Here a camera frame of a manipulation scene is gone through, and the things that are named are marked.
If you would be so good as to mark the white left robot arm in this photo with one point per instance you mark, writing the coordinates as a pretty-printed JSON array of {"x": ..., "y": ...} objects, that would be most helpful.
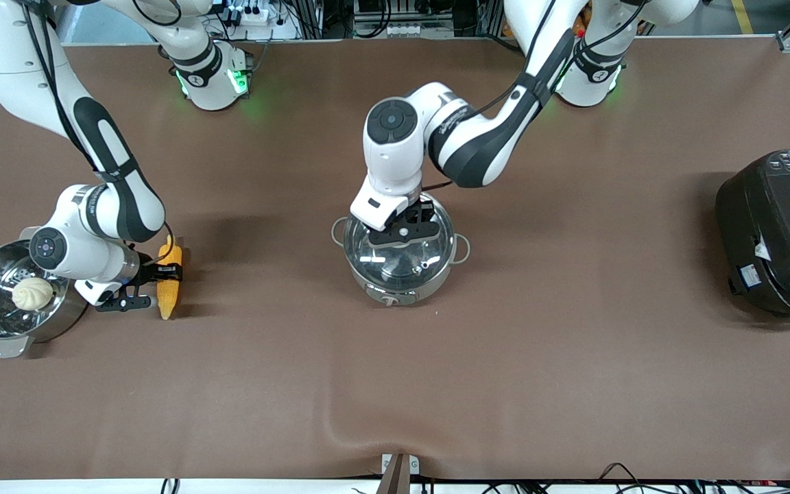
[{"x": 477, "y": 147}]

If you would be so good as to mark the bag of orange breads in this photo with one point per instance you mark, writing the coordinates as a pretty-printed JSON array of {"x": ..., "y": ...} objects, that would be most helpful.
[{"x": 579, "y": 26}]

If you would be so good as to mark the black rice cooker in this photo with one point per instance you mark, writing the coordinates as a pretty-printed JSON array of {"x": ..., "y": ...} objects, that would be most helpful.
[{"x": 779, "y": 233}]

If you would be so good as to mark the steel pot with glass lid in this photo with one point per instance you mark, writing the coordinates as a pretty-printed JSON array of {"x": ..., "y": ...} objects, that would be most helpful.
[{"x": 395, "y": 296}]

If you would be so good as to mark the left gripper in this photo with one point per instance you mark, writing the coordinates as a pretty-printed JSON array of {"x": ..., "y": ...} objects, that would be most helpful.
[{"x": 425, "y": 209}]

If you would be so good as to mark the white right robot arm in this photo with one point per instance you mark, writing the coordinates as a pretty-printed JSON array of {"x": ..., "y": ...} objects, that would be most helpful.
[{"x": 114, "y": 185}]

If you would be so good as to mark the yellow corn cob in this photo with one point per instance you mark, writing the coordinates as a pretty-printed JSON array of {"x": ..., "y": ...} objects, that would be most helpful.
[{"x": 169, "y": 302}]

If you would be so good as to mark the grey socket strip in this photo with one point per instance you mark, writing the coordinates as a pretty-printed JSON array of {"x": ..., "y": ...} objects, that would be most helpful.
[{"x": 419, "y": 30}]

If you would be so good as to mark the glass pot lid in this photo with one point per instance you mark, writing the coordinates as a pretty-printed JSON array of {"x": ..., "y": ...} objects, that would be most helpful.
[{"x": 402, "y": 264}]

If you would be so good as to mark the white steamed bun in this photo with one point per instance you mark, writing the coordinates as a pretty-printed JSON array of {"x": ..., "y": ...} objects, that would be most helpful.
[{"x": 32, "y": 293}]

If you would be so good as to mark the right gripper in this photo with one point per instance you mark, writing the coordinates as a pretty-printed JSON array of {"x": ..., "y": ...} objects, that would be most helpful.
[{"x": 150, "y": 272}]

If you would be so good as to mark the white power strip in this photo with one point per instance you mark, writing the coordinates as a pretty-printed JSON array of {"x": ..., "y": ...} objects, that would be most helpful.
[{"x": 258, "y": 17}]

